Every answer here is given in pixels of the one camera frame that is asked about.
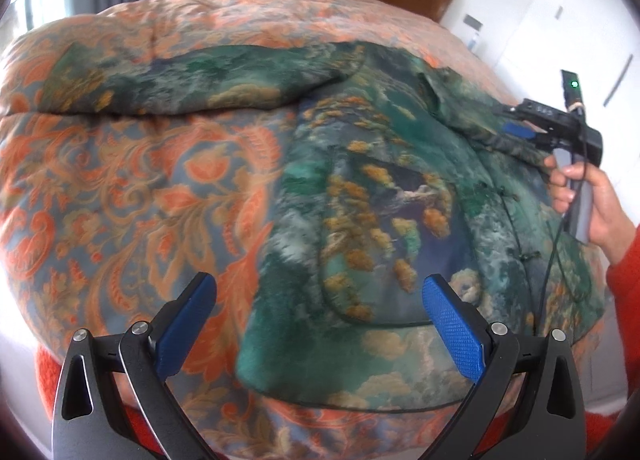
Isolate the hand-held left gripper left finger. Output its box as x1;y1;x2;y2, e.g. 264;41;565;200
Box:
51;272;221;460

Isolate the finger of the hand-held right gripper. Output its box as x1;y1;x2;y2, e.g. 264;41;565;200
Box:
501;122;540;141
491;104;532;123

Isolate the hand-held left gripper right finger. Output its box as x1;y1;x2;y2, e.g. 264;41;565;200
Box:
421;275;587;460

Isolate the green brocade jacket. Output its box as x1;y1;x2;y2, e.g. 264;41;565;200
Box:
44;40;608;413

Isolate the person's right forearm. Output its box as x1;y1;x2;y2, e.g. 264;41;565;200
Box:
604;224;640;416

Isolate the person's right hand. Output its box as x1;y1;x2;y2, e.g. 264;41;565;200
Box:
544;152;633;267

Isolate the white wardrobe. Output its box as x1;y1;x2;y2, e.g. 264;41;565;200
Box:
492;0;640;141

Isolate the person's red sweater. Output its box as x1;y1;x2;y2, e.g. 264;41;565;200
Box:
32;342;633;460

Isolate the orange paisley bedspread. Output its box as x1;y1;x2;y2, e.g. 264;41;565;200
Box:
0;0;608;460

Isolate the wall switch panel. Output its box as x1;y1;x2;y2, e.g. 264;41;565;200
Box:
461;13;485;55

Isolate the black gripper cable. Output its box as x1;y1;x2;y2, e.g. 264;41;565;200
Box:
535;175;583;338

